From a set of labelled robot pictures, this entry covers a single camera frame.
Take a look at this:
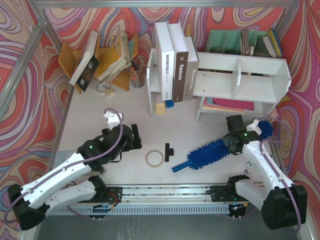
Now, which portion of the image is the stack of worn books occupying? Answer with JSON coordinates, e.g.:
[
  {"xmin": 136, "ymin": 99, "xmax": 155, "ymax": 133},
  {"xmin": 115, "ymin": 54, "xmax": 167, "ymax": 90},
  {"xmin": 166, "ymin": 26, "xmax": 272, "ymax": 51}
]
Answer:
[{"xmin": 97, "ymin": 32, "xmax": 131, "ymax": 83}]

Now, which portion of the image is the yellow wooden zigzag shelf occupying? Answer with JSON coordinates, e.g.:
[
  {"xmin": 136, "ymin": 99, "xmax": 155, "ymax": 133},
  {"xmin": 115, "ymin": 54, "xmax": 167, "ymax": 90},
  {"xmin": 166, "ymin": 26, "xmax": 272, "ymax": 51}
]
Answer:
[{"xmin": 58, "ymin": 33, "xmax": 139, "ymax": 94}]

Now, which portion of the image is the brown Fredonia book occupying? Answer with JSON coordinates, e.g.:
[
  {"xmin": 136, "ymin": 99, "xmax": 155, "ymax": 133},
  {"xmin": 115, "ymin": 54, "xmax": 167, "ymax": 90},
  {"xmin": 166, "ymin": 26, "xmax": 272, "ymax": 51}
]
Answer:
[{"xmin": 168, "ymin": 22, "xmax": 189, "ymax": 103}]

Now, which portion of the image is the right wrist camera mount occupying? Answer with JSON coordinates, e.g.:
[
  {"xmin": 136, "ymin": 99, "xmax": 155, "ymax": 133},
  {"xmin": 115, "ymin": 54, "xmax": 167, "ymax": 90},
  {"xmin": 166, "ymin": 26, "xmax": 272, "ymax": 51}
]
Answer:
[{"xmin": 246, "ymin": 118, "xmax": 262, "ymax": 136}]

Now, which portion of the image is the clear pencil cup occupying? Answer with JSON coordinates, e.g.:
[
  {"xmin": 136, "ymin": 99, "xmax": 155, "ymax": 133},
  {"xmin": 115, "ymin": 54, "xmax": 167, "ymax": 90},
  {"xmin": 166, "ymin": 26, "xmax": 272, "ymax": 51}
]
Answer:
[{"xmin": 130, "ymin": 56, "xmax": 145, "ymax": 89}]

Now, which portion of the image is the blue cube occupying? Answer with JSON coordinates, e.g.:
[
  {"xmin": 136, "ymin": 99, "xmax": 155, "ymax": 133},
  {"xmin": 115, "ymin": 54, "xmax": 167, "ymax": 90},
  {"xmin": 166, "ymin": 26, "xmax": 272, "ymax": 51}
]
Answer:
[{"xmin": 164, "ymin": 100, "xmax": 174, "ymax": 108}]

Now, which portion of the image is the white bookshelf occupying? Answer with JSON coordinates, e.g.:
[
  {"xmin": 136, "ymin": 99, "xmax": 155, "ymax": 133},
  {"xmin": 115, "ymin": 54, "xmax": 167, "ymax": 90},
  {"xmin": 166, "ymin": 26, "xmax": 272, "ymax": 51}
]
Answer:
[{"xmin": 146, "ymin": 47, "xmax": 292, "ymax": 126}]

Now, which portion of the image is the pink folder stack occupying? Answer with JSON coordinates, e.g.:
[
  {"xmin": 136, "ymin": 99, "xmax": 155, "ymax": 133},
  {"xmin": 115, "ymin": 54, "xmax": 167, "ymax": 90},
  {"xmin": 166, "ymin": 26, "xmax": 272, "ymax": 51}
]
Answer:
[{"xmin": 202, "ymin": 97, "xmax": 255, "ymax": 112}]

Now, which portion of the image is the blue microfiber duster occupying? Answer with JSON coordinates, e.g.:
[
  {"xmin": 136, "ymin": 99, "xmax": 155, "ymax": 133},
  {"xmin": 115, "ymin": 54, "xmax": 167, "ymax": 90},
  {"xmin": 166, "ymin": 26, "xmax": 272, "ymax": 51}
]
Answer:
[{"xmin": 172, "ymin": 120, "xmax": 274, "ymax": 173}]

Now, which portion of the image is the white Mademoiselle book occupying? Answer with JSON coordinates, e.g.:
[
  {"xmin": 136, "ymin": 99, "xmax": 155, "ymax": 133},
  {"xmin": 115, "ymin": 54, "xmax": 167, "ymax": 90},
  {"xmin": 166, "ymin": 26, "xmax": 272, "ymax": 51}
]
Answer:
[{"xmin": 154, "ymin": 22, "xmax": 175, "ymax": 101}]

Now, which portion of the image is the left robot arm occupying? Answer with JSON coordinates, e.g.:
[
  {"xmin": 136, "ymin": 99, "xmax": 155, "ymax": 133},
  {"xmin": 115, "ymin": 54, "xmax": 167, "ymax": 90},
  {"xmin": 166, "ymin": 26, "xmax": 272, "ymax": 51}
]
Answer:
[{"xmin": 7, "ymin": 124, "xmax": 142, "ymax": 231}]

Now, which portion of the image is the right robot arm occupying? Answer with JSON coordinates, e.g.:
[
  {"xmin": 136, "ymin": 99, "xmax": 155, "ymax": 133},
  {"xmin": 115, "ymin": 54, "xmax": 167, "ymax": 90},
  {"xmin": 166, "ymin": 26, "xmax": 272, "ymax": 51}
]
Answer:
[{"xmin": 222, "ymin": 114, "xmax": 308, "ymax": 232}]

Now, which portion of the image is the beige tape roll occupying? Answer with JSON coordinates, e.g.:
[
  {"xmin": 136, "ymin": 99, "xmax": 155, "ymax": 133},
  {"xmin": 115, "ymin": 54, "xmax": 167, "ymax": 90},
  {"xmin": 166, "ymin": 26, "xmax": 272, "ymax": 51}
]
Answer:
[{"xmin": 145, "ymin": 149, "xmax": 165, "ymax": 168}]

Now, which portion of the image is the taupe Lonely Ones book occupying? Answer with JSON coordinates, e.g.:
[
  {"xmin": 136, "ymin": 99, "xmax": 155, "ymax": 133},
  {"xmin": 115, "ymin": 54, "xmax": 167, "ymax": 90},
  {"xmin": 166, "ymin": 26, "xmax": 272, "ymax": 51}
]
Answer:
[{"xmin": 182, "ymin": 36, "xmax": 199, "ymax": 101}]

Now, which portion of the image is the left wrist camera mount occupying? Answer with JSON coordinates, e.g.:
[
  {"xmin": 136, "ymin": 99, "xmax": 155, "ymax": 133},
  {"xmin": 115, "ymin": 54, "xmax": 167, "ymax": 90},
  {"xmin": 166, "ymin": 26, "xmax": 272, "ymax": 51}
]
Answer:
[{"xmin": 103, "ymin": 110, "xmax": 120, "ymax": 130}]

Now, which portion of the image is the black plastic clip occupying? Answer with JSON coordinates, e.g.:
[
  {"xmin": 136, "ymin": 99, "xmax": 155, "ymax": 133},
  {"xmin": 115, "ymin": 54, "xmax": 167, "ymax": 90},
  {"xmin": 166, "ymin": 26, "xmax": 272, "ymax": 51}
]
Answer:
[{"xmin": 164, "ymin": 142, "xmax": 174, "ymax": 163}]

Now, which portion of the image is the green file organizer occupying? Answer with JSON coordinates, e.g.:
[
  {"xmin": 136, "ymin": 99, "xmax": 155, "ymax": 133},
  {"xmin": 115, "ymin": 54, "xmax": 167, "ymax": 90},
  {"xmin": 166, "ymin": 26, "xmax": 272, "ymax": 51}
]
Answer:
[{"xmin": 205, "ymin": 29, "xmax": 271, "ymax": 58}]

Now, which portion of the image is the wooden block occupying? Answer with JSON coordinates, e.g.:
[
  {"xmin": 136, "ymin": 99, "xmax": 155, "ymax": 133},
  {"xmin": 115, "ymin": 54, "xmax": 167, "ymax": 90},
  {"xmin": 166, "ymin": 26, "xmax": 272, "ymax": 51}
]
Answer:
[{"xmin": 155, "ymin": 102, "xmax": 166, "ymax": 115}]

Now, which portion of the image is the blue yellow book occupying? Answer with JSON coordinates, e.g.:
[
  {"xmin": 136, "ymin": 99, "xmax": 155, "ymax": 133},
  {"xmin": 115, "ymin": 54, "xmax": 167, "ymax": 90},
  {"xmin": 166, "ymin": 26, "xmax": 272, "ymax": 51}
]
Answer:
[{"xmin": 261, "ymin": 28, "xmax": 283, "ymax": 58}]

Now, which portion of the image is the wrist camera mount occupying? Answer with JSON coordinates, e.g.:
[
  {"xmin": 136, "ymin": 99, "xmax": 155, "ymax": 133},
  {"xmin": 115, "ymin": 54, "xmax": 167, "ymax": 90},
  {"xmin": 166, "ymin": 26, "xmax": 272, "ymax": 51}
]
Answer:
[
  {"xmin": 246, "ymin": 118, "xmax": 262, "ymax": 136},
  {"xmin": 103, "ymin": 110, "xmax": 120, "ymax": 130}
]

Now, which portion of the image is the white black leaning book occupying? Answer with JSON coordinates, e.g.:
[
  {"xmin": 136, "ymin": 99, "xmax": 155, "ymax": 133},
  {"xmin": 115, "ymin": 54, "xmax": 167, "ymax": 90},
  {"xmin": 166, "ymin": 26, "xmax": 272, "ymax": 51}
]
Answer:
[{"xmin": 69, "ymin": 30, "xmax": 100, "ymax": 92}]

